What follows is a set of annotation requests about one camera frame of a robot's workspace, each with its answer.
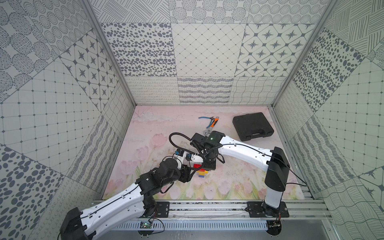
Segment blue handled pliers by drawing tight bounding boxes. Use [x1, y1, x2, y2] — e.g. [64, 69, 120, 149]
[198, 117, 215, 121]

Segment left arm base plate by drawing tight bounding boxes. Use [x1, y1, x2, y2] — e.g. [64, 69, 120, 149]
[150, 202, 170, 219]

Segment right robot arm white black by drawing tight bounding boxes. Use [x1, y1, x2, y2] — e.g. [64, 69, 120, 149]
[190, 131, 291, 210]

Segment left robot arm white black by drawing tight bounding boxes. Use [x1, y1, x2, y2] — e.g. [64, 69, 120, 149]
[58, 158, 192, 240]

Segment orange adjustable wrench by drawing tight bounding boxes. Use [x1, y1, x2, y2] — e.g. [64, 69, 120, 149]
[204, 117, 219, 136]

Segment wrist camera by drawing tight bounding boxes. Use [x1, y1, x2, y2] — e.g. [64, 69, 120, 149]
[186, 153, 204, 165]
[174, 149, 185, 162]

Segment black plastic tool case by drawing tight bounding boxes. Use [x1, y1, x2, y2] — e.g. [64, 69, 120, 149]
[233, 113, 274, 142]

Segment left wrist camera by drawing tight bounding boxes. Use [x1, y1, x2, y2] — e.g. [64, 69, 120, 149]
[174, 149, 185, 162]

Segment yellow long lego brick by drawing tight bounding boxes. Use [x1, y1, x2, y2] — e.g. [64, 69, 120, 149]
[199, 170, 208, 176]

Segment aluminium rail frame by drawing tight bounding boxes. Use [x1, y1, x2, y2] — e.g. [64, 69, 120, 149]
[123, 200, 332, 222]

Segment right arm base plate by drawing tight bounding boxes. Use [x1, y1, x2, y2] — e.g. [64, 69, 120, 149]
[245, 201, 290, 218]

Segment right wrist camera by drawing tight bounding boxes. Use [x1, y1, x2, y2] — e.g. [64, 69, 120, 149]
[186, 153, 204, 165]

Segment left controller board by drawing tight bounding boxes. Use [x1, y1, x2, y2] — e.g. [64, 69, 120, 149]
[138, 221, 154, 237]

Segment pink floral table mat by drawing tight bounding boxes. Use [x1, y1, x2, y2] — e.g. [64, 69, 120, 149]
[101, 105, 306, 201]

